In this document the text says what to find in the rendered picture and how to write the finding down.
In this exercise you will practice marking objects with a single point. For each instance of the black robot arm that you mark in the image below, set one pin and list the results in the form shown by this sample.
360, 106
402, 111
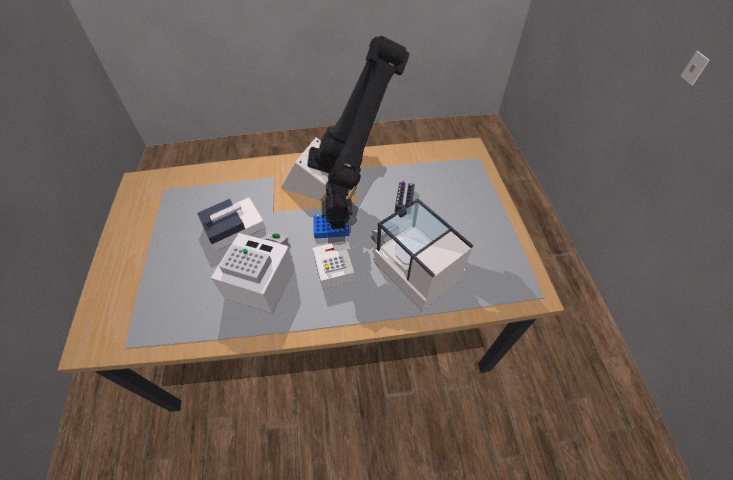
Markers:
367, 96

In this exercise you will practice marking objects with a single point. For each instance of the grey bench mat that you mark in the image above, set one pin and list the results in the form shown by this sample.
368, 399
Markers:
177, 301

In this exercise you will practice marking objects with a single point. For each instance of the blue tube rack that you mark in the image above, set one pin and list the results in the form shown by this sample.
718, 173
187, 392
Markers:
321, 229

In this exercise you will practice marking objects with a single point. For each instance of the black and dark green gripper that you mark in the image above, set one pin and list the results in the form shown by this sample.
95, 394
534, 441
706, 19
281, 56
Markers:
346, 216

